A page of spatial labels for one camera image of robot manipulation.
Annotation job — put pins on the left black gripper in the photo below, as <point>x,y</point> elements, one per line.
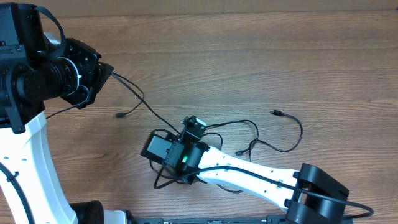
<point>75,51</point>

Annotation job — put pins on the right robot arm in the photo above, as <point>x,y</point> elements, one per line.
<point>308,195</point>

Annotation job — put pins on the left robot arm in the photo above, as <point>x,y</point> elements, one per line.
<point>36,67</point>

